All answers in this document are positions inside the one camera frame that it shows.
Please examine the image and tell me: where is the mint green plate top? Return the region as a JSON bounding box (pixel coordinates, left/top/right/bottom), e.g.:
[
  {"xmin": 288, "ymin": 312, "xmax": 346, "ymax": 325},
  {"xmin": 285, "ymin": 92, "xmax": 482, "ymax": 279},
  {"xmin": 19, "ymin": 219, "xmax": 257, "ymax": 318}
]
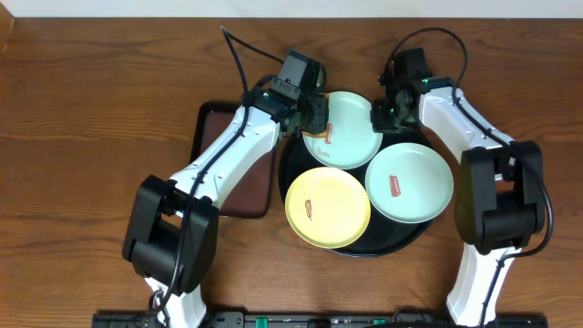
[{"xmin": 302, "ymin": 91, "xmax": 383, "ymax": 169}]

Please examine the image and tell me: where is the mint green plate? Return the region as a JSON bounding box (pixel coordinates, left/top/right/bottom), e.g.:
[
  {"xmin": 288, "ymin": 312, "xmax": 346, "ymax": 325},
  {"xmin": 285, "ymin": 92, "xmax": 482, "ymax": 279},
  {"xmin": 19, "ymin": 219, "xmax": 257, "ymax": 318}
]
[
  {"xmin": 302, "ymin": 91, "xmax": 383, "ymax": 169},
  {"xmin": 365, "ymin": 143, "xmax": 454, "ymax": 224}
]

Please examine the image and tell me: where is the orange green scrub sponge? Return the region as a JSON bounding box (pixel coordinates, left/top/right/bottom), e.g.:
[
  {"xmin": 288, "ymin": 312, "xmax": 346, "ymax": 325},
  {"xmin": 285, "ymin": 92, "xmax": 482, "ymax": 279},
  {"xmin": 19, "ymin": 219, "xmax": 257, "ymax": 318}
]
[{"xmin": 300, "ymin": 93, "xmax": 330, "ymax": 138}]

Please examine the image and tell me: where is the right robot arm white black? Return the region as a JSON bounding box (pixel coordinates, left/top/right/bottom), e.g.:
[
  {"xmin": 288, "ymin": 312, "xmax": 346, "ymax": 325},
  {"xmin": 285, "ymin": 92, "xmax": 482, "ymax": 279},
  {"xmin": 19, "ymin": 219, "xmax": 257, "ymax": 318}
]
[{"xmin": 372, "ymin": 76, "xmax": 552, "ymax": 327}]

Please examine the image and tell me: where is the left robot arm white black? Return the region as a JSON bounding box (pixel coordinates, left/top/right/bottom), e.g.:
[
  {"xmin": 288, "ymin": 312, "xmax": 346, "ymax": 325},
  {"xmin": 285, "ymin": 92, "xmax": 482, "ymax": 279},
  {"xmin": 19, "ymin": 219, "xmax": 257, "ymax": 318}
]
[{"xmin": 122, "ymin": 91, "xmax": 330, "ymax": 327}]

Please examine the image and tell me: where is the black rectangular tray brown liquid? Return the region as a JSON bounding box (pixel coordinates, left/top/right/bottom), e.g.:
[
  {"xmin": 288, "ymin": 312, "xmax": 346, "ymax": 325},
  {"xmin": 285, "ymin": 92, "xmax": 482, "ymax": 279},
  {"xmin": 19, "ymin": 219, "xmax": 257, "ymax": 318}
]
[{"xmin": 189, "ymin": 101, "xmax": 275, "ymax": 219}]

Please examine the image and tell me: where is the mint green plate right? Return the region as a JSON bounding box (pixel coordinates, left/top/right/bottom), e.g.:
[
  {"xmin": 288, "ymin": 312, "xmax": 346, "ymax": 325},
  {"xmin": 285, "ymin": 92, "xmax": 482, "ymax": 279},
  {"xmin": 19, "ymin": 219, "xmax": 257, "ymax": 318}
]
[{"xmin": 365, "ymin": 143, "xmax": 454, "ymax": 224}]

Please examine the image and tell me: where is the yellow plate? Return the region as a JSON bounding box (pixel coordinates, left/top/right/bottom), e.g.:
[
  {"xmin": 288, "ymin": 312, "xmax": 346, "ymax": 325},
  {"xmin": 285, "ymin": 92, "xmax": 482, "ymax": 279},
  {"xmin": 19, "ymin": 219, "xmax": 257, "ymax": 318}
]
[{"xmin": 285, "ymin": 167, "xmax": 371, "ymax": 249}]

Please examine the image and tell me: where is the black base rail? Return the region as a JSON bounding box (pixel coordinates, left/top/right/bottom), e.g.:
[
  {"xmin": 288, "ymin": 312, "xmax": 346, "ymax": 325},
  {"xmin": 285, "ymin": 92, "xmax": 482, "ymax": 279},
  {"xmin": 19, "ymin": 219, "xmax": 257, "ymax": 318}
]
[{"xmin": 90, "ymin": 311, "xmax": 547, "ymax": 328}]

